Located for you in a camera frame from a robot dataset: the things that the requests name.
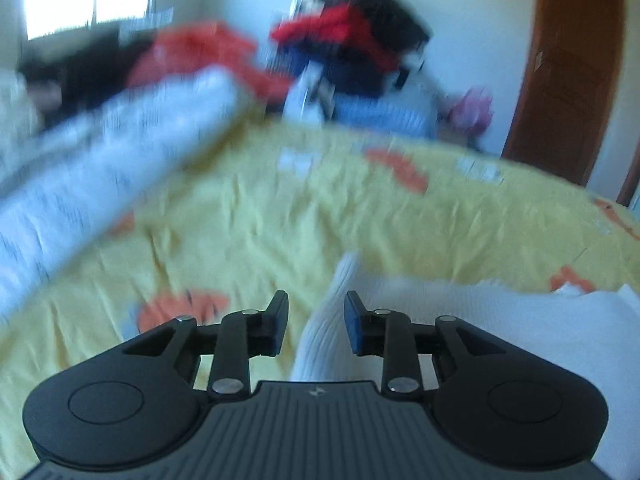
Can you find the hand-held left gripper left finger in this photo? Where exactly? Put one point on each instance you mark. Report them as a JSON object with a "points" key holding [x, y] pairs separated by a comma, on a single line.
{"points": [[277, 325]]}

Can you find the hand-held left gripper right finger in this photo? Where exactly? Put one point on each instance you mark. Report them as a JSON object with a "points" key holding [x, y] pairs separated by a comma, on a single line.
{"points": [[355, 325]]}

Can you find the white knit sweater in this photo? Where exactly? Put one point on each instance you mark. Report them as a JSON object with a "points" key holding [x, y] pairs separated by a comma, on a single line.
{"points": [[525, 320]]}

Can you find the black clothes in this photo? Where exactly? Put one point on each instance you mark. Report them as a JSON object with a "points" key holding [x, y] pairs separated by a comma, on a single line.
{"points": [[387, 5]]}

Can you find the yellow printed bed quilt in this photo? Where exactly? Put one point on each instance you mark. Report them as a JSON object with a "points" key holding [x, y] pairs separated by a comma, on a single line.
{"points": [[280, 220]]}

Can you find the light blue knit blanket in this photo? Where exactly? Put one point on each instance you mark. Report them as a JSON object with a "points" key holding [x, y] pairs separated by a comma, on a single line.
{"points": [[380, 112]]}

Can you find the white and black cloth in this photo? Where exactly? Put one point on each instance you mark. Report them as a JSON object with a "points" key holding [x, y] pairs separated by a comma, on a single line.
{"points": [[310, 95]]}

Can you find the cream printed cloth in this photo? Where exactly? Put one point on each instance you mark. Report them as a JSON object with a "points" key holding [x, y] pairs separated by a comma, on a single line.
{"points": [[100, 160]]}

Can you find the pink plastic bag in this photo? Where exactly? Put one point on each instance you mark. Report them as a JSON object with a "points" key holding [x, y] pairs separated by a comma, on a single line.
{"points": [[472, 110]]}

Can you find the navy blue jacket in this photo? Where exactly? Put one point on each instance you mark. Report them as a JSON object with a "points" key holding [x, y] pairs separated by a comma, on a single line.
{"points": [[350, 77]]}

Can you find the white grey cloth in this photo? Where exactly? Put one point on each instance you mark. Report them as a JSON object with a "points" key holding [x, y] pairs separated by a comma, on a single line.
{"points": [[422, 77]]}

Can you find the red garment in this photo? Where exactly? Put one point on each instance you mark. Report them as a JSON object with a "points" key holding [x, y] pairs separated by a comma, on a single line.
{"points": [[200, 55]]}

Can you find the red jacket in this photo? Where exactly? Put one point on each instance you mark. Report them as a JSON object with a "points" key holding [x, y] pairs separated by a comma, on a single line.
{"points": [[340, 25]]}

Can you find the brown wooden door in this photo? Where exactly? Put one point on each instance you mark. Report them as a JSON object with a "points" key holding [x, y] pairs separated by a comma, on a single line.
{"points": [[565, 70]]}

